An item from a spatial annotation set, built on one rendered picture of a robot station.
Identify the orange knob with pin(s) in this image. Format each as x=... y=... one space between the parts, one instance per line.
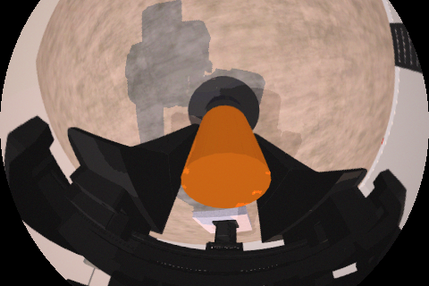
x=226 y=167

